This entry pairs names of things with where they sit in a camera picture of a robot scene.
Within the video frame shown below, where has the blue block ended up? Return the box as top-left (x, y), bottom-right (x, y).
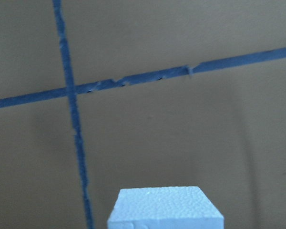
top-left (107, 186), bottom-right (225, 229)

